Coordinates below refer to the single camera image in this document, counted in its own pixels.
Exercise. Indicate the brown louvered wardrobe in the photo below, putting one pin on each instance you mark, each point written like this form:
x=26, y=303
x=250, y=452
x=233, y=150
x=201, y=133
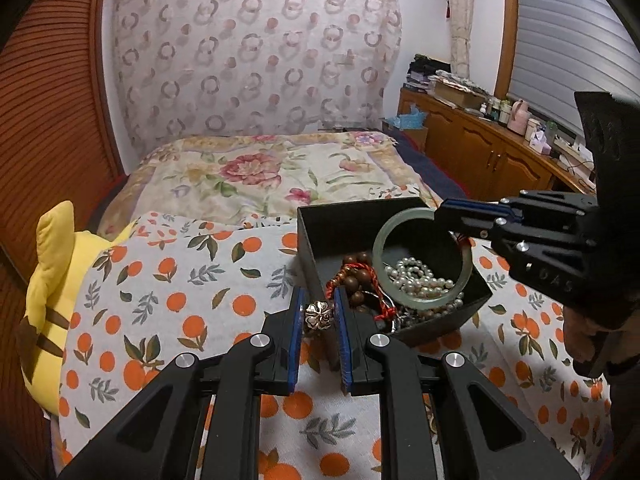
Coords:
x=50, y=110

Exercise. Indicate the white power strip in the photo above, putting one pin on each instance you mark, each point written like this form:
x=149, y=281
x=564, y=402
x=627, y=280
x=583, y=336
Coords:
x=572, y=146

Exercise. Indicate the pale green jade bangle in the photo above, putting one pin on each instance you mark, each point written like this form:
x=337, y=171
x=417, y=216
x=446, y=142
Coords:
x=382, y=260

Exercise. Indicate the yellow plush toy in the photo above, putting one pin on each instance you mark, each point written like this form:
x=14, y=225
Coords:
x=55, y=285

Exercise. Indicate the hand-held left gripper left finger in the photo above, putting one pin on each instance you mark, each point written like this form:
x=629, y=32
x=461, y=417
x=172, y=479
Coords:
x=298, y=340

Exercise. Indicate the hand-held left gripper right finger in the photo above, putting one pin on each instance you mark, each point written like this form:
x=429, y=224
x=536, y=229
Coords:
x=342, y=340

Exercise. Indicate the grey window blind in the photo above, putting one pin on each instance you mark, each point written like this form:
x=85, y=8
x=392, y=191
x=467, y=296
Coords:
x=575, y=45

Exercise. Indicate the person's right hand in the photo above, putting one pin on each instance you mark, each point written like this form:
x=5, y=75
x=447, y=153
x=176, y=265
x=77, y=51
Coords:
x=575, y=335

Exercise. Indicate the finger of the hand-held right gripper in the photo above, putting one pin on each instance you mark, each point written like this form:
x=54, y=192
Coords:
x=545, y=270
x=470, y=220

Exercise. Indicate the pink tissue box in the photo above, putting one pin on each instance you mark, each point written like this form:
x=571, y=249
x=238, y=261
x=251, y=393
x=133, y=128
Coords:
x=541, y=142

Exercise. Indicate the pink kettle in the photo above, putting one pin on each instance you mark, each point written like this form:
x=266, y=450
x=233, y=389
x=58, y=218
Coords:
x=519, y=117

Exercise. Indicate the white lace curtain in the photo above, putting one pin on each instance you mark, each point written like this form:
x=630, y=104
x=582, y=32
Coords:
x=460, y=20

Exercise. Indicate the circle pattern curtain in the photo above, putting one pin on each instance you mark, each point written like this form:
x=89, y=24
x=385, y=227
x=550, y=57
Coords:
x=250, y=55

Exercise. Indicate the cardboard box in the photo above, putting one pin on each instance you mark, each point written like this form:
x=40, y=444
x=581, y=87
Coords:
x=457, y=94

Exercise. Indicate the wooden cabinet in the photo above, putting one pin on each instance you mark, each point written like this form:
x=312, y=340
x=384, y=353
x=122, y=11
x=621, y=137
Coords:
x=480, y=145

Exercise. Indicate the orange fruit print cloth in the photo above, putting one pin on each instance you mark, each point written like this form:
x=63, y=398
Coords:
x=175, y=310

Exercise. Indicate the black box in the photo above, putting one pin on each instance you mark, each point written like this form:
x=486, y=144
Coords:
x=320, y=240

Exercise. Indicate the blue tissue pack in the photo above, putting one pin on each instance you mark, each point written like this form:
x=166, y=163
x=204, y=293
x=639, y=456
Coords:
x=407, y=119

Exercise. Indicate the navy bed sheet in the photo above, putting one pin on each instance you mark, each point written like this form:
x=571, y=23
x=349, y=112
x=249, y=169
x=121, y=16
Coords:
x=430, y=170

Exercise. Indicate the floral blanket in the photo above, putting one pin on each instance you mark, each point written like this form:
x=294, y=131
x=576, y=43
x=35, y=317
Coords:
x=250, y=175

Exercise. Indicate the stack of folded clothes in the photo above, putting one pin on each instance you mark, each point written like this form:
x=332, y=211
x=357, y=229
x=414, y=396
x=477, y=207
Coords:
x=427, y=72

